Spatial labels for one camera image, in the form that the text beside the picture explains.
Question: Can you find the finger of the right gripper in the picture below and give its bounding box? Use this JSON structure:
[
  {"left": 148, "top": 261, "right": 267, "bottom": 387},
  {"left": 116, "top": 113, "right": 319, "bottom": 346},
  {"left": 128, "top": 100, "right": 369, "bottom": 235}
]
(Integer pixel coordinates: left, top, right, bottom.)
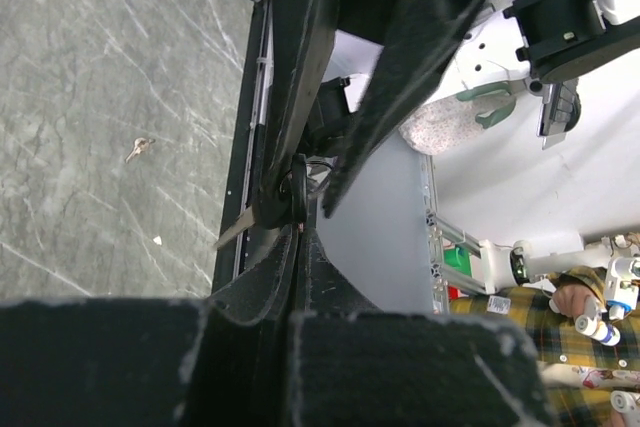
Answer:
[
  {"left": 322, "top": 0, "right": 486, "bottom": 217},
  {"left": 253, "top": 0, "right": 340, "bottom": 200}
]

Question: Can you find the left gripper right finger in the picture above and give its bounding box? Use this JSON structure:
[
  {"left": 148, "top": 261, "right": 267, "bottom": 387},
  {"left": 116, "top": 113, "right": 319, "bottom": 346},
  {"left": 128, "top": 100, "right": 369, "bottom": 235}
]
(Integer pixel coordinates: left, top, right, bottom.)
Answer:
[{"left": 294, "top": 228, "right": 380, "bottom": 320}]

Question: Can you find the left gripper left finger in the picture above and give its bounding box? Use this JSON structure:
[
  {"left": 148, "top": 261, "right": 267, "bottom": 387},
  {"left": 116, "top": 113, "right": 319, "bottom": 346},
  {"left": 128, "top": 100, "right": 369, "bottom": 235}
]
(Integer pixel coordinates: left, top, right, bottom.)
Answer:
[{"left": 199, "top": 226, "right": 300, "bottom": 327}]

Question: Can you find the black-headed key bunch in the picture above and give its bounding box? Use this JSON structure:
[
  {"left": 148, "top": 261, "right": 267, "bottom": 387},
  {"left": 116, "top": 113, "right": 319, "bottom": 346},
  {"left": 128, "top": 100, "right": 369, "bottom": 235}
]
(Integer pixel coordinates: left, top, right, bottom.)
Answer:
[{"left": 214, "top": 154, "right": 334, "bottom": 250}]

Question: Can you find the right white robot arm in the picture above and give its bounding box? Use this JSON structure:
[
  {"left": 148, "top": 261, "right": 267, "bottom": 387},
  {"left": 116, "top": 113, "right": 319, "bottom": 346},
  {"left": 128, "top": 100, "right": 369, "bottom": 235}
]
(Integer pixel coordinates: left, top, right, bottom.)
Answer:
[{"left": 252, "top": 0, "right": 639, "bottom": 229}]

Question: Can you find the person in plaid shirt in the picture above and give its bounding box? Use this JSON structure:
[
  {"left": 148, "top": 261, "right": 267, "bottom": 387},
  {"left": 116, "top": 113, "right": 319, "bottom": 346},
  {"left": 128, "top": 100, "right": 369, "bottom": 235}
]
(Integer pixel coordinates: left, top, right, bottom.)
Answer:
[{"left": 449, "top": 266, "right": 639, "bottom": 426}]

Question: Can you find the aluminium rail frame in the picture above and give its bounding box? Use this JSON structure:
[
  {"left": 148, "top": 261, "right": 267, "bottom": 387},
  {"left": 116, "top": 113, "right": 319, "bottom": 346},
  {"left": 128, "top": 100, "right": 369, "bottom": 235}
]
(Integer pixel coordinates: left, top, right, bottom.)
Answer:
[{"left": 421, "top": 156, "right": 486, "bottom": 313}]

